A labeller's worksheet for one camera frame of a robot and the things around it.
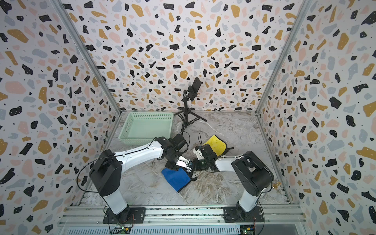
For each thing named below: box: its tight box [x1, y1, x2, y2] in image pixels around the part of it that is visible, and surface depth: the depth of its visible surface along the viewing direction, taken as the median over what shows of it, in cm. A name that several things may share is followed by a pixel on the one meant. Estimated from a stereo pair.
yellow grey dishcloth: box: [202, 134, 235, 157], surface depth 102 cm
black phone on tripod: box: [188, 76, 204, 102], surface depth 90 cm
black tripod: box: [173, 90, 208, 136], surface depth 108 cm
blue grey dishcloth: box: [161, 167, 192, 193], surface depth 85 cm
